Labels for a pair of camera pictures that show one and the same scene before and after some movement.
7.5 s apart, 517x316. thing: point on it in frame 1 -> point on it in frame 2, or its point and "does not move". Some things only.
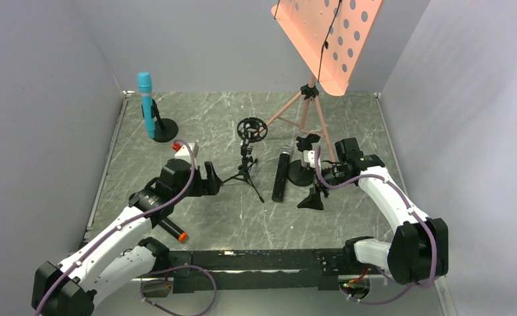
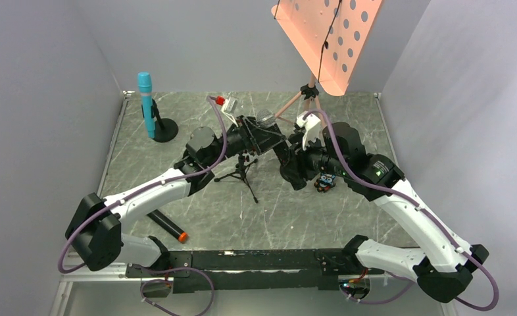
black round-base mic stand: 166,130 does not move
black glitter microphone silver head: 281,174 -> 265,118
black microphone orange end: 176,232 does not move
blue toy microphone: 144,81 does not move
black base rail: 289,269 does not move
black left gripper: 204,182 -> 261,139
